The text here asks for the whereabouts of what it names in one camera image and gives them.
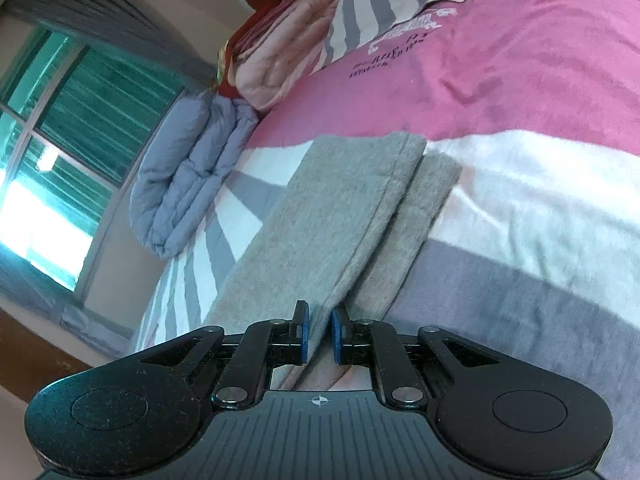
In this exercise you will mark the brown wooden door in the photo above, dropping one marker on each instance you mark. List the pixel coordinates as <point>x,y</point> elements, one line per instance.
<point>35,360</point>

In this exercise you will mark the window with green glass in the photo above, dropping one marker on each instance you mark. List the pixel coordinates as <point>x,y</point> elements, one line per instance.
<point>100,100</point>

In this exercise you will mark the striped pink grey bed sheet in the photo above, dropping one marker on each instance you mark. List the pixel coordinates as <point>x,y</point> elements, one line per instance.
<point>525,85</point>

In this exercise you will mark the pink folded blanket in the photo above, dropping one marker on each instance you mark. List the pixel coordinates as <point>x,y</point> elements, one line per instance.
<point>280,50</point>

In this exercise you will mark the striped pillow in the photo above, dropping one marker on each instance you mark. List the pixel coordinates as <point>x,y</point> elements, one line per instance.
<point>380,0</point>

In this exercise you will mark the grey pants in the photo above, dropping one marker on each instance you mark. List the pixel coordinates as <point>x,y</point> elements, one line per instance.
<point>325,220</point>

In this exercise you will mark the grey-blue curtain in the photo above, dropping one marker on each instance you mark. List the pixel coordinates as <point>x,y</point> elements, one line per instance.
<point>55,305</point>
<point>100,5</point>

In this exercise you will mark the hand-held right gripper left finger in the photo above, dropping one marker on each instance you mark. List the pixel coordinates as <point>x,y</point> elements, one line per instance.
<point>303,334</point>

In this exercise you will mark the blue-grey folded comforter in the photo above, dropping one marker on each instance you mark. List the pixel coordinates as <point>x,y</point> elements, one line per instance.
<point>190,175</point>

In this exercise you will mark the colourful folded cloth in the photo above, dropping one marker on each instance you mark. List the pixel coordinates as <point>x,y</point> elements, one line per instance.
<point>226,72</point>

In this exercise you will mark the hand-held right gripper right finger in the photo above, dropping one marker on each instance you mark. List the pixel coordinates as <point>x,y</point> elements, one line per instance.
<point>338,336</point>

